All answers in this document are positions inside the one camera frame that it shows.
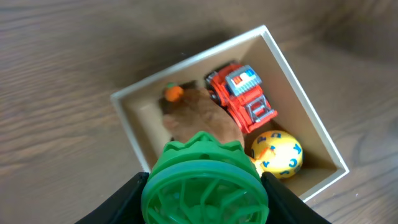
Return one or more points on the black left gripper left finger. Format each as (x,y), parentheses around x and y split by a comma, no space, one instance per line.
(123,207)

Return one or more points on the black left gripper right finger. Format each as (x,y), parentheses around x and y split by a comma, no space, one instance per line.
(285,207)

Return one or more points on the yellow letter ball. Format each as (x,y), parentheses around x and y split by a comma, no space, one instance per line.
(289,153)

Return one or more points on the green ridged ball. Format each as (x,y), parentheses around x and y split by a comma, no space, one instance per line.
(204,181)

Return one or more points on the brown plush bear toy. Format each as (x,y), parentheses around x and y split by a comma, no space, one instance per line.
(187,109)

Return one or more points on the red toy fire truck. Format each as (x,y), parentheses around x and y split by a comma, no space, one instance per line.
(237,89)

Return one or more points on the white cardboard box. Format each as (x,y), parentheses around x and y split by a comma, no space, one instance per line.
(138,109)

